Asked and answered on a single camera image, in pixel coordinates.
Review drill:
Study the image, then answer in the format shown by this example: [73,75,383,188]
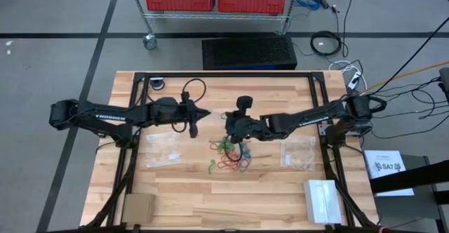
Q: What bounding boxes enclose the white power cable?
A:
[328,59,368,93]

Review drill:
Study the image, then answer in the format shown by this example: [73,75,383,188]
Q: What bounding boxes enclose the yellow floor cable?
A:
[350,60,449,98]

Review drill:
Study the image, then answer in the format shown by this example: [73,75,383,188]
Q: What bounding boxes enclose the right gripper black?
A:
[224,95,264,145]

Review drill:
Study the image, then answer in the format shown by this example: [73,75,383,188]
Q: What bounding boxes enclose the thin black floor cable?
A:
[342,0,361,58]

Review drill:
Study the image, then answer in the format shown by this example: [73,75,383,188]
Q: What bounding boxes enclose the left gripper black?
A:
[177,91,212,139]

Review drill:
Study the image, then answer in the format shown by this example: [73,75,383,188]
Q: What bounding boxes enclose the grey cabinet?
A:
[371,154,449,233]

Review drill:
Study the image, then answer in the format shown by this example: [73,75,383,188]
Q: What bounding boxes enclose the white tape roll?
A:
[149,76,166,91]

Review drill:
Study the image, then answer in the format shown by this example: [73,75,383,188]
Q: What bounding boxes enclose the thick black cable conduit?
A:
[366,95,388,114]

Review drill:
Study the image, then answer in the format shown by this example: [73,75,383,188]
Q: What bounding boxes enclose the white box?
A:
[303,179,344,225]

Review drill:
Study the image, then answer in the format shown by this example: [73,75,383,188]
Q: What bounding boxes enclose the black cable coil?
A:
[309,29,343,57]

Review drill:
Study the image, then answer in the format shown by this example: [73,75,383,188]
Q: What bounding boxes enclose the black metal beam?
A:
[370,159,449,194]

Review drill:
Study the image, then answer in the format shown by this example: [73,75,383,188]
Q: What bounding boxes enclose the black perforated box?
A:
[201,32,298,72]

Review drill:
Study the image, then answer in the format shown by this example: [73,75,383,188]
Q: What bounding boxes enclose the chrome wire shelf rack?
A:
[126,0,302,51]

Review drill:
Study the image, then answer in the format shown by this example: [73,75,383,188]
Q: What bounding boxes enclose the brown cardboard box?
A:
[121,192,157,225]

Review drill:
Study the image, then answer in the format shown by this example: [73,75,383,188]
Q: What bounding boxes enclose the curved black floor cable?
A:
[370,114,449,140]

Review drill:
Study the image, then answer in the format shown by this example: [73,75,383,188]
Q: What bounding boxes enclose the long straight black cable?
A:
[368,25,449,96]

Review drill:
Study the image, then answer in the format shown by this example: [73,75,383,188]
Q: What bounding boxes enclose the white printed manual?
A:
[363,149,415,197]

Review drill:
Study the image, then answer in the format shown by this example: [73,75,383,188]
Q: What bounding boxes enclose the grey device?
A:
[438,67,449,102]

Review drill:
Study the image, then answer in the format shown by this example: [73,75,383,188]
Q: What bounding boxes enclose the black metal table frame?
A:
[82,70,382,233]

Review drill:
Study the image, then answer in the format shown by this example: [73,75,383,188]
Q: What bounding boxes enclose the white power strip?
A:
[347,69,362,91]

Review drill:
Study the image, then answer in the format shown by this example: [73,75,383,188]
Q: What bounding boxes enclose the black looped gripper cable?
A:
[170,119,188,134]
[223,134,246,164]
[181,77,208,105]

